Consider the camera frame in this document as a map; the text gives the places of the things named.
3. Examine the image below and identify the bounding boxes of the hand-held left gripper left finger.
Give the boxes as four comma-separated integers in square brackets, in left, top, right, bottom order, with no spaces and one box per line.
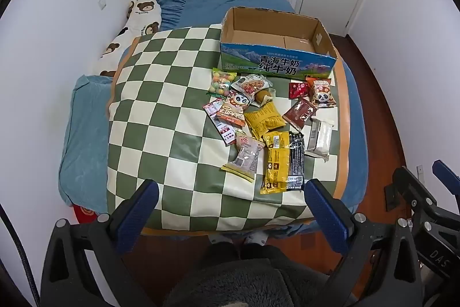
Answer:
[40,179,160,307]

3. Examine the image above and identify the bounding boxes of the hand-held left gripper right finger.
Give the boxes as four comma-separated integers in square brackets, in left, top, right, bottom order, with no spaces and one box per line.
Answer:
[304,178,425,307]

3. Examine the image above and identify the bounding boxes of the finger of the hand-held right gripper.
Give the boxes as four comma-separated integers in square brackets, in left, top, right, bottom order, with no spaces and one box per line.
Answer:
[392,167,437,221]
[432,160,460,192]

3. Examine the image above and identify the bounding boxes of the black snack packet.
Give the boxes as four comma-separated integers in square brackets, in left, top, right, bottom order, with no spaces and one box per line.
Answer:
[286,132,306,190]

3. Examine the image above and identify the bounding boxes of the large yellow snack packet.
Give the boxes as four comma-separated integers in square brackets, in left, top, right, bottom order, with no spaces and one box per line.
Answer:
[259,131,292,194]

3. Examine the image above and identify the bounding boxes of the white snack packet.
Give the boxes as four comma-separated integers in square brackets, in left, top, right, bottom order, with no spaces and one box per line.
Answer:
[305,116,336,162]

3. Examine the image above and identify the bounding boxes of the clear grey snack packet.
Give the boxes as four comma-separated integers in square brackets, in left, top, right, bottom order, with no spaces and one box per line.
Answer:
[221,136,266,183]

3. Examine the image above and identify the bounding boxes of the yellow ridged snack packet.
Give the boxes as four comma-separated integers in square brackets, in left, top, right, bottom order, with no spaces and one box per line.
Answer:
[244,102,286,138]

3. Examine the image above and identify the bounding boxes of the long red white packet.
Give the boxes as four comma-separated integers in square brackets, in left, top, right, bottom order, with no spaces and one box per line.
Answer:
[212,115,239,147]

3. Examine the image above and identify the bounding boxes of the orange cartoon face packet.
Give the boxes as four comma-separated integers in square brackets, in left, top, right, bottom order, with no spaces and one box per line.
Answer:
[217,90,252,124]

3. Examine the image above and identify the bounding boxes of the white cookie packet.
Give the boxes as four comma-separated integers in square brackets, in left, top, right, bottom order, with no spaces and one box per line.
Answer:
[231,74,270,101]

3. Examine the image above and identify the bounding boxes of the blue printed cardboard box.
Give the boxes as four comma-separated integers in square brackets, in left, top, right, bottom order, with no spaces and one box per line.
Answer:
[219,7,338,81]

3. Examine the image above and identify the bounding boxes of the red patterned object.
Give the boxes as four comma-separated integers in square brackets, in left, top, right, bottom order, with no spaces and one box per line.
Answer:
[72,204,108,225]

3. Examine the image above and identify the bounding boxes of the grey slipper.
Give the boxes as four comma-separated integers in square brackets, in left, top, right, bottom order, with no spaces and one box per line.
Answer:
[244,231,268,245]
[208,233,234,245]

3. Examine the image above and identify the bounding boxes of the person's grey fleece trousers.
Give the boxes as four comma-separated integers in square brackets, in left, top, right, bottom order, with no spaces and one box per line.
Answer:
[167,244,356,307]

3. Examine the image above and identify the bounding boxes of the blue bedding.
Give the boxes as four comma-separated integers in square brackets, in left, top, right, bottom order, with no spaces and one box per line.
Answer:
[59,0,371,243]

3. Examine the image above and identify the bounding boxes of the green white checkered blanket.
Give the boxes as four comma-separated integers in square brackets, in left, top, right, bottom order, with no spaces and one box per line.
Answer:
[106,23,351,232]

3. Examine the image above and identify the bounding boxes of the dark red brown packet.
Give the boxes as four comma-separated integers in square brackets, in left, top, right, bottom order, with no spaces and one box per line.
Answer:
[282,98,319,133]

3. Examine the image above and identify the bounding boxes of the red panda print packet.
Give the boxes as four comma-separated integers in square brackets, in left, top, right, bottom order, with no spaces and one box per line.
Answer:
[310,79,338,108]

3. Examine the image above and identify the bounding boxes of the small bright red packet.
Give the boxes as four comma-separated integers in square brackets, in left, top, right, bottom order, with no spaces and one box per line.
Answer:
[288,81,310,100]

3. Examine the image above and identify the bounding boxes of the small red white packet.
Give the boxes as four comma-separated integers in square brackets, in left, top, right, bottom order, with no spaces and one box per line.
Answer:
[202,98,225,119]

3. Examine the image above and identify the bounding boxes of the olive yellow snack packet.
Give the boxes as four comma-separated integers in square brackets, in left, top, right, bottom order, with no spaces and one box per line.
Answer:
[250,88,277,108]

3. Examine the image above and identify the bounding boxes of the colourful candy ball bag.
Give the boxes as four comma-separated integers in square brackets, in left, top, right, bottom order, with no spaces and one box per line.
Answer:
[209,68,232,94]

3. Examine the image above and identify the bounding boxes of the bear print pillow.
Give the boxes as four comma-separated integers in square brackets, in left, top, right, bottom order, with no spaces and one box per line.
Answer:
[93,0,162,77]

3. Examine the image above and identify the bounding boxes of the black cable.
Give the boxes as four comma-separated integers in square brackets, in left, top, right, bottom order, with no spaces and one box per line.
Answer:
[0,203,40,307]

